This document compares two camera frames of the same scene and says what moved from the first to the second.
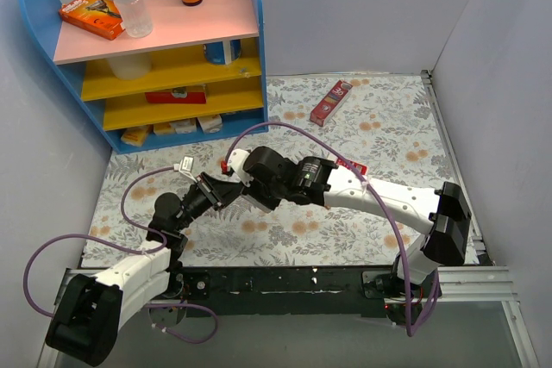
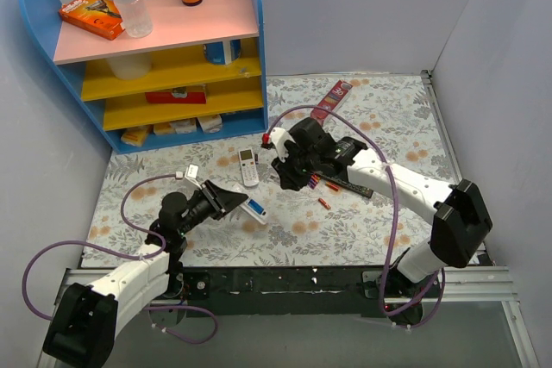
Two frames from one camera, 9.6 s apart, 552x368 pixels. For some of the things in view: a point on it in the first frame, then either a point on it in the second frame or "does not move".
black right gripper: x=257 y=197 -> x=291 y=166
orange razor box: x=94 y=13 does not move
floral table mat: x=384 y=125 does not move
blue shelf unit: x=198 y=75 does not move
